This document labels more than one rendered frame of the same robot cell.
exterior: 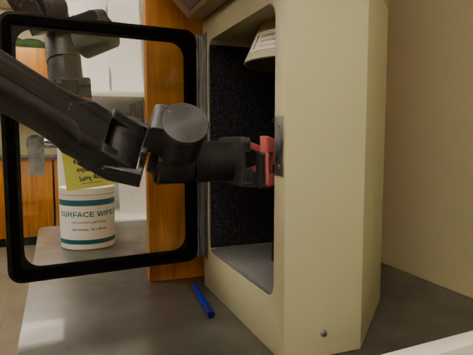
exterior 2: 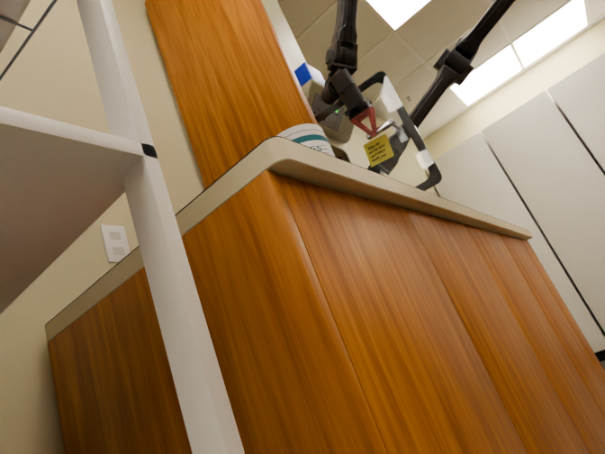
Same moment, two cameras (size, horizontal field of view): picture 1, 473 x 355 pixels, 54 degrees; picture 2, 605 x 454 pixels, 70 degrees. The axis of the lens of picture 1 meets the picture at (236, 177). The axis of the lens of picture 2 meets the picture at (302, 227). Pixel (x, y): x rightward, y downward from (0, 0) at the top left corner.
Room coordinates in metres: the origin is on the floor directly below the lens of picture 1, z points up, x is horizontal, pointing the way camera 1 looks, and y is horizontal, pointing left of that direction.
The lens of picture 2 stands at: (1.69, 0.98, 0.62)
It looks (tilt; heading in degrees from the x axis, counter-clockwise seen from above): 19 degrees up; 232
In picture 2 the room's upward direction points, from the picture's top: 22 degrees counter-clockwise
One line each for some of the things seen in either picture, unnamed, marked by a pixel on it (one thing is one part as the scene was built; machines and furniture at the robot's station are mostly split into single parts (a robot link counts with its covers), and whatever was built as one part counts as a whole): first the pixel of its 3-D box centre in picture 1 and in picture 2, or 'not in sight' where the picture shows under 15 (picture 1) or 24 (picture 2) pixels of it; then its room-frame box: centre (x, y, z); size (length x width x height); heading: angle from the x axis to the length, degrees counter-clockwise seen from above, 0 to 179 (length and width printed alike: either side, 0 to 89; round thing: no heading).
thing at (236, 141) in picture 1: (216, 160); not in sight; (0.65, 0.03, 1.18); 0.10 x 0.07 x 0.07; 19
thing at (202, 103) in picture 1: (200, 148); not in sight; (0.82, 0.06, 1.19); 0.03 x 0.02 x 0.39; 21
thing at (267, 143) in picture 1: (273, 160); not in sight; (0.65, -0.05, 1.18); 0.09 x 0.07 x 0.07; 109
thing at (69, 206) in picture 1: (108, 149); (366, 149); (0.75, 0.21, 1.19); 0.30 x 0.01 x 0.40; 117
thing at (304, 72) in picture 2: not in sight; (306, 86); (0.74, 0.09, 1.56); 0.10 x 0.10 x 0.09; 21
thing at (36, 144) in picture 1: (36, 156); not in sight; (0.69, 0.30, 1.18); 0.02 x 0.02 x 0.06; 27
